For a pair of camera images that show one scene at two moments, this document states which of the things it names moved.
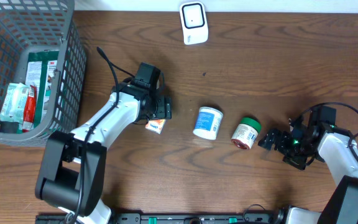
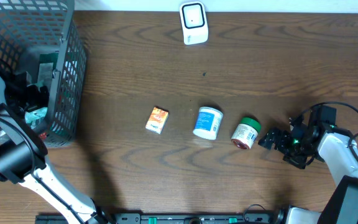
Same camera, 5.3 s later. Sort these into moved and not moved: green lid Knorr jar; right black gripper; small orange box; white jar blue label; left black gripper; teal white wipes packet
Moved: teal white wipes packet; left black gripper
Not moved: small orange box; white jar blue label; right black gripper; green lid Knorr jar
